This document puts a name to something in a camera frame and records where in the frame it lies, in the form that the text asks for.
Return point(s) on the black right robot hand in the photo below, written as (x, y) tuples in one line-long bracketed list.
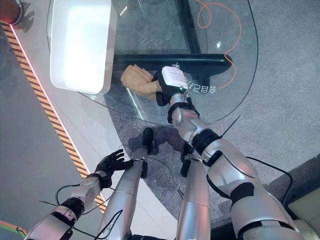
[(173, 77)]

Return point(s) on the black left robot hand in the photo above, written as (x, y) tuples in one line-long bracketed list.
[(112, 162)]

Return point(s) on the tan cloth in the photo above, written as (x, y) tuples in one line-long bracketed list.
[(137, 80)]

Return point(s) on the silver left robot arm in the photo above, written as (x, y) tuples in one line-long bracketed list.
[(85, 190)]

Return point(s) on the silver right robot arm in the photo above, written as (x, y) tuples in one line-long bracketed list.
[(232, 170)]

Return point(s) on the white rectangular basket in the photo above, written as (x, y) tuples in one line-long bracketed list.
[(80, 45)]

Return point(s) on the white text sticker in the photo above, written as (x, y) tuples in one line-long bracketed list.
[(203, 88)]

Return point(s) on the dark left robot foot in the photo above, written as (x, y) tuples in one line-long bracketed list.
[(148, 137)]

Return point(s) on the silver right robot leg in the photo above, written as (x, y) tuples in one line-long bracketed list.
[(195, 202)]

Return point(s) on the yellow black hazard tape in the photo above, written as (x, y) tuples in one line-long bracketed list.
[(37, 91)]

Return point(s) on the green orange object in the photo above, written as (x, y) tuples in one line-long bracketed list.
[(10, 231)]

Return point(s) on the red round object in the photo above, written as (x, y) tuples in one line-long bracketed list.
[(10, 10)]

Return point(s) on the white box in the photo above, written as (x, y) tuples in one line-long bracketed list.
[(306, 210)]

